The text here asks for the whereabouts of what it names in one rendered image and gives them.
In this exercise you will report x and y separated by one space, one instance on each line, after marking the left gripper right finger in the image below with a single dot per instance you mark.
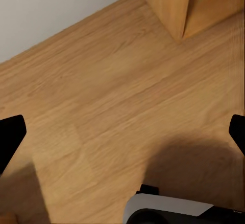
237 131

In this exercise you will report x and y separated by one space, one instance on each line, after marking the bookcase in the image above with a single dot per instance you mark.
186 18

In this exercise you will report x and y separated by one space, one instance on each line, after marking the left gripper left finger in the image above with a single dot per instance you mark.
12 132

